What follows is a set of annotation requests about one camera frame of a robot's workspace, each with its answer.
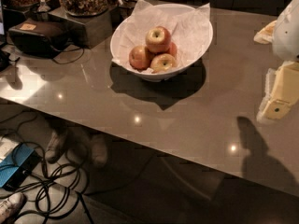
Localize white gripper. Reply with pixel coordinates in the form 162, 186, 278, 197
253, 0, 299, 124

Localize red-yellow apple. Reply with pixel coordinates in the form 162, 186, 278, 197
145, 26, 171, 53

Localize back right red apple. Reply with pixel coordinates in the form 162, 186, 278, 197
167, 42, 178, 57

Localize red apple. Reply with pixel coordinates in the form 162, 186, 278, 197
167, 42, 178, 57
129, 46, 154, 70

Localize front yellow-red apple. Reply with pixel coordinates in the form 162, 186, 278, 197
150, 53, 178, 73

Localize white bowl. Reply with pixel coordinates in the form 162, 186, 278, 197
109, 3, 215, 83

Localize left red apple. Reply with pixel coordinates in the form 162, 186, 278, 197
129, 46, 154, 70

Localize white paper liner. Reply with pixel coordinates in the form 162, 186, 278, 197
111, 0, 212, 75

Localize dark metal stand box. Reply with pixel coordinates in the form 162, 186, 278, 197
49, 7, 112, 49

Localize white shoe under table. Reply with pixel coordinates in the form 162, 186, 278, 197
45, 131, 68, 163

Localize black device with label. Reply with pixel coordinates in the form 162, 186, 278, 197
8, 19, 69, 58

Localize metal scoop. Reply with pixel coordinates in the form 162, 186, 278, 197
37, 0, 50, 12

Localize blue box on floor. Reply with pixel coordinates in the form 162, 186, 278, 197
0, 144, 41, 191

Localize white shoe bottom left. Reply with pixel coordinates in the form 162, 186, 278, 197
0, 192, 25, 224

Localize black cable on table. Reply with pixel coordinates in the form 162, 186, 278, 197
50, 45, 86, 65

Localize black floor cables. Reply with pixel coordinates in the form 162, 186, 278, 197
0, 109, 94, 224

